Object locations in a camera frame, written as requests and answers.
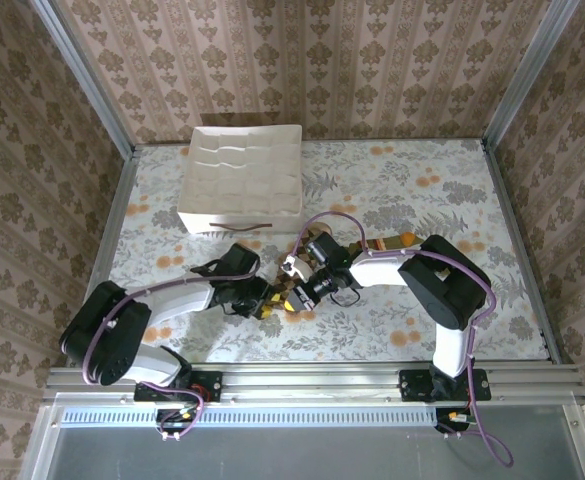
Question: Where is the aluminium table side rail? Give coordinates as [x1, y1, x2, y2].
[481, 142, 563, 365]
[65, 147, 141, 369]

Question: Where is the aluminium frame post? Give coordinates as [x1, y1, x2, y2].
[480, 0, 582, 147]
[27, 0, 137, 159]

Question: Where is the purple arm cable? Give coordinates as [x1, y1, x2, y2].
[290, 211, 516, 469]
[82, 257, 262, 441]

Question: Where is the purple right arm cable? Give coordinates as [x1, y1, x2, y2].
[290, 211, 516, 469]

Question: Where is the white fabric divider box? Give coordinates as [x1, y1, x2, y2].
[176, 124, 304, 235]

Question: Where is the slotted grey cable duct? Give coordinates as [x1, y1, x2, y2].
[59, 405, 438, 427]

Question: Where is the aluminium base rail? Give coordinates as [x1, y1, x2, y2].
[41, 363, 585, 404]

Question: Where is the grey metal panel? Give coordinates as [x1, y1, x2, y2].
[19, 394, 585, 480]

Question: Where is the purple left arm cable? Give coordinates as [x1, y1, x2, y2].
[82, 257, 262, 441]

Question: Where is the brown box handle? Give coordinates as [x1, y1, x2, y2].
[209, 222, 273, 232]

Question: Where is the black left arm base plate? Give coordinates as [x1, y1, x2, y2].
[134, 370, 223, 402]

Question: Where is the black connector bracket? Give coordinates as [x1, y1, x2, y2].
[155, 408, 202, 435]
[434, 407, 479, 434]

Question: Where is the green striped sock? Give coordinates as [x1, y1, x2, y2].
[349, 230, 423, 254]

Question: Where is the floral tablecloth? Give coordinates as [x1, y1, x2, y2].
[86, 138, 553, 364]

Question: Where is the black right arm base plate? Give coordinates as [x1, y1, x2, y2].
[399, 368, 492, 402]

